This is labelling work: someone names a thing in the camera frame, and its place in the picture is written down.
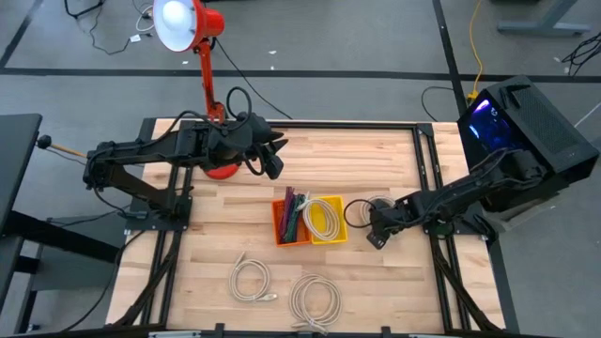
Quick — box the green USB cable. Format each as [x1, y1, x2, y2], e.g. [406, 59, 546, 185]
[285, 193, 307, 244]

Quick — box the black floor cable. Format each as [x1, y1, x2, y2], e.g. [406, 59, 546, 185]
[62, 0, 107, 21]
[87, 3, 142, 57]

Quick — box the beige ethernet cable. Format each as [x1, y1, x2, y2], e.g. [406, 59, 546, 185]
[358, 193, 398, 227]
[287, 272, 343, 332]
[299, 191, 342, 242]
[227, 250, 279, 303]

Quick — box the white floor cable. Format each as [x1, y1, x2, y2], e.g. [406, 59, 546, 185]
[135, 3, 157, 35]

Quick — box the black PC power cable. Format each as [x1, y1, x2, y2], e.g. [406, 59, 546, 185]
[419, 84, 470, 124]

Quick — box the red desk lamp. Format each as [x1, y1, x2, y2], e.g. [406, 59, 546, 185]
[152, 0, 240, 181]

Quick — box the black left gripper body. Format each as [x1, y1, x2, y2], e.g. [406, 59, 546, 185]
[206, 112, 271, 170]

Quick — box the black lamp power cable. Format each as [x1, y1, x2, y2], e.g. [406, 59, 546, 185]
[212, 37, 294, 121]

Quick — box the orange plastic bin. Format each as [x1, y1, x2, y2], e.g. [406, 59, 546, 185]
[270, 197, 314, 249]

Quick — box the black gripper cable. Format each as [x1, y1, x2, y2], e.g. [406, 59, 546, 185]
[343, 198, 378, 230]
[225, 85, 254, 124]

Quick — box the yellow extension cord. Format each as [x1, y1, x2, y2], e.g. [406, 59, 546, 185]
[466, 0, 485, 102]

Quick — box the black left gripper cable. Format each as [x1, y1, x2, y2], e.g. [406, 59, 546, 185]
[225, 85, 254, 124]

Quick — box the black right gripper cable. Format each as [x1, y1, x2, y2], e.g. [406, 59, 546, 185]
[343, 198, 378, 230]

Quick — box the black aluminium table frame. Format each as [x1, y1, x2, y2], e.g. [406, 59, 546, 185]
[105, 116, 520, 338]

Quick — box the black cable bundle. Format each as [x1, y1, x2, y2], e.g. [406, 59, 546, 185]
[560, 31, 601, 77]

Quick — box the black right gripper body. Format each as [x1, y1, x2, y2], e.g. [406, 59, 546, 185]
[369, 196, 417, 234]

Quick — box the yellow rod with black knob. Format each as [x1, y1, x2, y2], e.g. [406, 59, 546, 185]
[36, 134, 88, 159]

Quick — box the yellow plastic bin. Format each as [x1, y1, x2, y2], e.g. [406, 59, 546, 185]
[307, 193, 350, 246]

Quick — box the black PC tower blue light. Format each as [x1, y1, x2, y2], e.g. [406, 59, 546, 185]
[455, 74, 601, 214]

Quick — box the grey PC stand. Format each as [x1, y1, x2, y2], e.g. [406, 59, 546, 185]
[483, 191, 567, 234]

